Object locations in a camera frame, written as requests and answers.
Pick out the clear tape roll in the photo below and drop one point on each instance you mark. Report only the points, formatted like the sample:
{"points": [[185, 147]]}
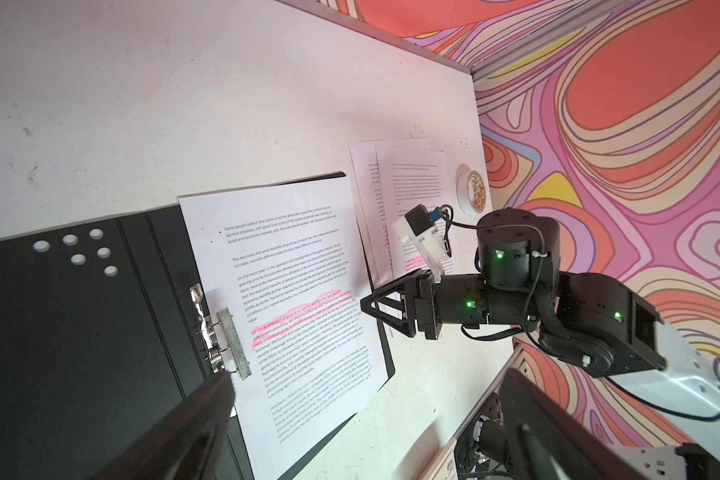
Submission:
{"points": [[471, 190]]}

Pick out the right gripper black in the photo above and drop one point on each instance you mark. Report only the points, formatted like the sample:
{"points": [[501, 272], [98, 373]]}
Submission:
{"points": [[457, 299]]}

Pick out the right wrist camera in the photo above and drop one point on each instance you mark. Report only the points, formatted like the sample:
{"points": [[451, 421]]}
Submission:
{"points": [[422, 242]]}

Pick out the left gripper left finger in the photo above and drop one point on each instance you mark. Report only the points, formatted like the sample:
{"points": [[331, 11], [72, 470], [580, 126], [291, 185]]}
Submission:
{"points": [[186, 443]]}

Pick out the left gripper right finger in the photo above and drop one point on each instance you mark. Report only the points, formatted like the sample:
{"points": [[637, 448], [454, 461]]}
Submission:
{"points": [[546, 443]]}

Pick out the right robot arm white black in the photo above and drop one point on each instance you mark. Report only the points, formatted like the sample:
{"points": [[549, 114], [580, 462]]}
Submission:
{"points": [[588, 320]]}

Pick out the printed paper sheet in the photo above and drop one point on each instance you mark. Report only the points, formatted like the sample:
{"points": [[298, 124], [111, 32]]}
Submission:
{"points": [[286, 263], [365, 163], [410, 176]]}

